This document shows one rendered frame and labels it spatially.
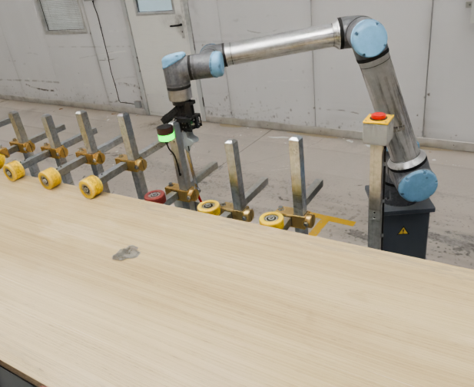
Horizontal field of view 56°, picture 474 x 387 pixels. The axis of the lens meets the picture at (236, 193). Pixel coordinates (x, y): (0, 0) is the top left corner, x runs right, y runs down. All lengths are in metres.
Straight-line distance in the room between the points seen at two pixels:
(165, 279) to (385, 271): 0.59
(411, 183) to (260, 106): 3.08
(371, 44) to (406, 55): 2.38
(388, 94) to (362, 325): 0.92
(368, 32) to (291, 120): 3.03
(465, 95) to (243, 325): 3.23
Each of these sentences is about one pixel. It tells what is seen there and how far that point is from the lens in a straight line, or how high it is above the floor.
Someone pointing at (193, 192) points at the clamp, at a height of 0.86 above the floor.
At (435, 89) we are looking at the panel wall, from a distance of 4.06.
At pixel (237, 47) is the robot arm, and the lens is 1.80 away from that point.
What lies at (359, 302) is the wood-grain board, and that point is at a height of 0.90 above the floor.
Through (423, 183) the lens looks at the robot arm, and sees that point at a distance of 1.89.
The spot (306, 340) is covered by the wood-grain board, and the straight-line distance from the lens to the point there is 1.07.
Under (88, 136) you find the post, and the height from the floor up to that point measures 1.05.
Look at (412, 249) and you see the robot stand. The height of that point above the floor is 0.38.
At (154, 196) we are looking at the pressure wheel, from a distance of 1.74.
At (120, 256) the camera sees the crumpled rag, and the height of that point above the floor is 0.90.
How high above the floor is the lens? 1.68
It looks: 28 degrees down
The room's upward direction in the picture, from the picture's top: 8 degrees counter-clockwise
